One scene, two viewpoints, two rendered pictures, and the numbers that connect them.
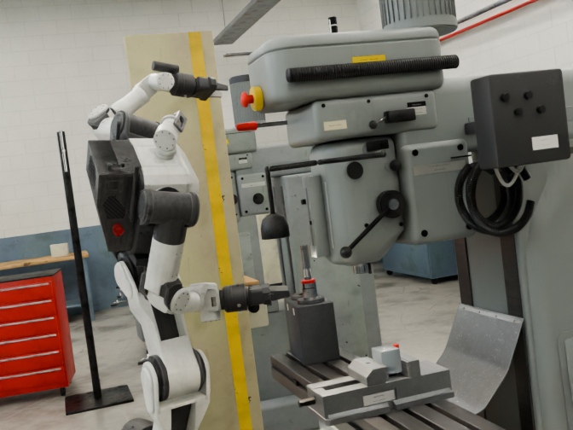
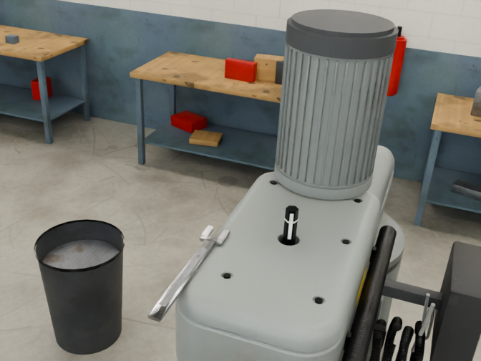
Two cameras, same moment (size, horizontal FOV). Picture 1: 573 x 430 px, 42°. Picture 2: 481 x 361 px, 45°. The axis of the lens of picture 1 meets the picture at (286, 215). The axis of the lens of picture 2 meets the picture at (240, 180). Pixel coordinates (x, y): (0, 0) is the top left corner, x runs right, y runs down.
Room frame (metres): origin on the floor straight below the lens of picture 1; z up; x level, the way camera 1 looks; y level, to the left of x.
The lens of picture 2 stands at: (1.53, 0.54, 2.44)
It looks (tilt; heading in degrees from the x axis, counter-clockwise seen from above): 28 degrees down; 306
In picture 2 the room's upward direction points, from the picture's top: 3 degrees clockwise
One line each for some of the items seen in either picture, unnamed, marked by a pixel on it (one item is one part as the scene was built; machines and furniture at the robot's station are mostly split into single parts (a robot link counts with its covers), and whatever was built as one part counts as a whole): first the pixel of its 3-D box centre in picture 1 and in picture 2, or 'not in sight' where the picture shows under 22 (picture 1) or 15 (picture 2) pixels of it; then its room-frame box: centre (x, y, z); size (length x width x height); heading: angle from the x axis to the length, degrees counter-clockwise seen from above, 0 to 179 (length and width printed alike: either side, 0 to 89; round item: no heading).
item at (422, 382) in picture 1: (378, 382); not in sight; (1.85, -0.18, 1.01); 0.35 x 0.15 x 0.11; 107
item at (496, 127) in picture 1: (522, 119); (462, 306); (1.71, -0.57, 1.62); 0.20 x 0.09 x 0.21; 107
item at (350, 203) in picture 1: (355, 200); not in sight; (1.94, -0.19, 1.47); 0.21 x 0.19 x 0.32; 17
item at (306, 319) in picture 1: (310, 325); not in sight; (2.44, -0.03, 1.05); 0.22 x 0.12 x 0.20; 11
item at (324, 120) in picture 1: (359, 119); not in sight; (1.96, -0.22, 1.68); 0.34 x 0.24 x 0.10; 107
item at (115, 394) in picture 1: (79, 267); not in sight; (5.72, 1.64, 1.06); 0.50 x 0.50 x 2.11; 17
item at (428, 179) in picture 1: (420, 191); not in sight; (2.00, -0.37, 1.47); 0.24 x 0.19 x 0.26; 17
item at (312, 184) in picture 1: (315, 216); not in sight; (1.91, -0.08, 1.45); 0.04 x 0.04 x 0.21; 17
